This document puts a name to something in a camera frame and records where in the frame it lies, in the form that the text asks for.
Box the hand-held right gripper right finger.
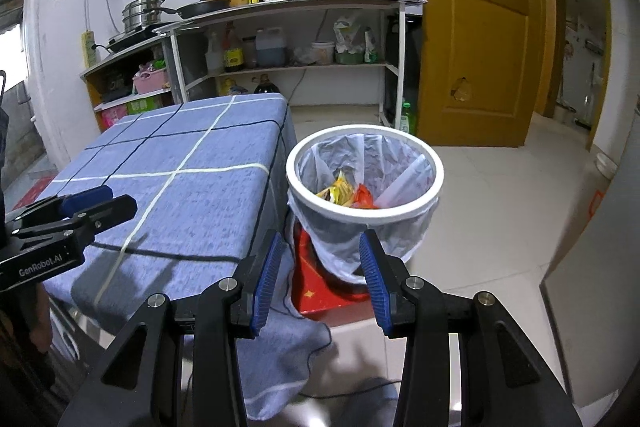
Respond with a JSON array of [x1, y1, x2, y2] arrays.
[[359, 229, 583, 427]]

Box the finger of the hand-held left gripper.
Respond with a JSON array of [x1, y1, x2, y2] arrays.
[[9, 185, 114, 228], [14, 195, 139, 239]]

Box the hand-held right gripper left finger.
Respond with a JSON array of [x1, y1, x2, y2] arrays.
[[57, 229, 288, 427]]

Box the white trash bin with liner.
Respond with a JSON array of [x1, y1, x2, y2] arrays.
[[286, 124, 445, 286]]

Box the red plastic bag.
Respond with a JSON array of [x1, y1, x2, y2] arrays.
[[352, 184, 382, 210]]

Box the yellow snack wrapper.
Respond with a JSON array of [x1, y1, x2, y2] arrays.
[[317, 171, 359, 208]]

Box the red cardboard box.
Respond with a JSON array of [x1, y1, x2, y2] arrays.
[[291, 227, 375, 319]]

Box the pink cardboard box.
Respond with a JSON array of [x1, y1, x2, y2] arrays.
[[99, 104, 129, 134]]

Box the blue checked tablecloth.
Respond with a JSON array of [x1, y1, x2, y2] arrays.
[[37, 93, 332, 423]]

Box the green cardboard box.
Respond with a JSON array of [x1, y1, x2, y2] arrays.
[[125, 93, 174, 116]]

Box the low wooden shelf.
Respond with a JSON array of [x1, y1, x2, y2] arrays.
[[80, 39, 177, 134]]

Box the pink plastic basket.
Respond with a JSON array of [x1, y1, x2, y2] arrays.
[[132, 62, 170, 96]]

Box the yellow power strip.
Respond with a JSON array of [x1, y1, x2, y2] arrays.
[[81, 32, 97, 70]]

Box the black induction cooker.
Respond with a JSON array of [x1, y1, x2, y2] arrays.
[[107, 27, 169, 54]]

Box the green soda bottle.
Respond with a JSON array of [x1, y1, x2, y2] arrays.
[[398, 101, 417, 136]]

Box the clear plastic bottle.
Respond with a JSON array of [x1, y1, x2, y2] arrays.
[[205, 32, 225, 76]]

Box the steel steamer pot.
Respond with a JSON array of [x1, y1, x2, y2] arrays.
[[122, 0, 166, 32]]

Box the soy sauce bottle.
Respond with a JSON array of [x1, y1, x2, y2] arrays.
[[223, 23, 245, 73]]

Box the dark glass jar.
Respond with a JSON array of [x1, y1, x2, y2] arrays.
[[242, 36, 259, 69]]

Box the black frying pan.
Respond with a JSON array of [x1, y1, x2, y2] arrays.
[[149, 0, 232, 20]]

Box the dark liquid plastic jug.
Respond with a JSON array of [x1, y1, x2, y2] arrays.
[[255, 28, 289, 68]]

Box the small white bucket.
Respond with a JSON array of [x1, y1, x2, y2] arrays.
[[310, 41, 335, 66]]

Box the green and white bags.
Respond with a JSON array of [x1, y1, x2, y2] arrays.
[[333, 9, 379, 66]]

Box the white floor bucket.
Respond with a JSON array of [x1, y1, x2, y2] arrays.
[[594, 152, 619, 180]]

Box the white metal shelf unit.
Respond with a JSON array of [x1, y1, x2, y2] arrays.
[[152, 0, 429, 130]]

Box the yellow wooden door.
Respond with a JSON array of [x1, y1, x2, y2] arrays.
[[415, 0, 547, 150]]

